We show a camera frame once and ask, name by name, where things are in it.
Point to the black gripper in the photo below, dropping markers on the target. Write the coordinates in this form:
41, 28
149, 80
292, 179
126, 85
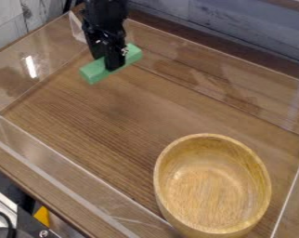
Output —
102, 26

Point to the green rectangular block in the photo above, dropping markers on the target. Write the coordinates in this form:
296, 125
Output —
93, 71

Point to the brown wooden bowl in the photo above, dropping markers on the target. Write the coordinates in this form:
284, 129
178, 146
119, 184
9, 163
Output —
211, 186

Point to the yellow and black device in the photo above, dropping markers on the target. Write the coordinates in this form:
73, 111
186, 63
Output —
35, 222

